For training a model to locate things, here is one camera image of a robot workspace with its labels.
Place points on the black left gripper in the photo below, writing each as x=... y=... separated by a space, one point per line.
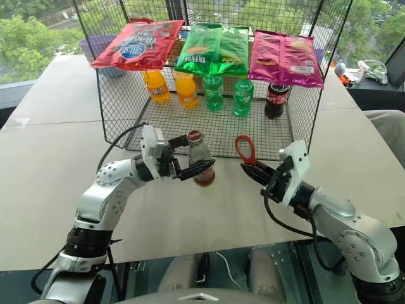
x=166 y=161

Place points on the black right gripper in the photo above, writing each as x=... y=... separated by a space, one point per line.
x=280 y=185

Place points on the glass bottle with brown drink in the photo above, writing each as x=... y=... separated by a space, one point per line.
x=197 y=153

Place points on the red bottle opener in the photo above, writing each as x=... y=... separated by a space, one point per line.
x=252 y=158

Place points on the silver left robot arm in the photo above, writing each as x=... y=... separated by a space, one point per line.
x=104 y=177

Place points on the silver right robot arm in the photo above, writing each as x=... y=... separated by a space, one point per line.
x=354 y=228

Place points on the orange soda plastic bottle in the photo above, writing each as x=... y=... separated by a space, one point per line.
x=187 y=93
x=156 y=88

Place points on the green soda plastic bottle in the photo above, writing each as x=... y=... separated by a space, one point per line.
x=243 y=98
x=213 y=95

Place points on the dark cola plastic bottle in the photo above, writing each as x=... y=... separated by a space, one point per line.
x=276 y=101

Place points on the grey rounded robot leg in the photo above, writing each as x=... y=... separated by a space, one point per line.
x=180 y=272
x=265 y=272

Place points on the green chips bag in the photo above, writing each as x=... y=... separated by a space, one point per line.
x=209 y=50

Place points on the pink chips bag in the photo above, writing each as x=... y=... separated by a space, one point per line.
x=284 y=60

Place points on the red chips bag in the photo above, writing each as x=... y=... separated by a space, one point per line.
x=139 y=44

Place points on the blue plush toy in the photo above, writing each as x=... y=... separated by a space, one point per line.
x=341 y=69

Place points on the grey upholstered chair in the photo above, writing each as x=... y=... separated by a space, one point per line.
x=387 y=130

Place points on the purple plastic bowl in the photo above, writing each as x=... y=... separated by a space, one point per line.
x=95 y=44

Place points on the white and green toy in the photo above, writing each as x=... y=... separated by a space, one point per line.
x=376 y=71

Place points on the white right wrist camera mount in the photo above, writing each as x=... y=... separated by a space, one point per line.
x=297 y=164

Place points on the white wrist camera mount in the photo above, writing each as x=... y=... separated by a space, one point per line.
x=297 y=164
x=148 y=149

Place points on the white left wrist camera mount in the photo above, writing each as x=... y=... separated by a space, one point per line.
x=148 y=149

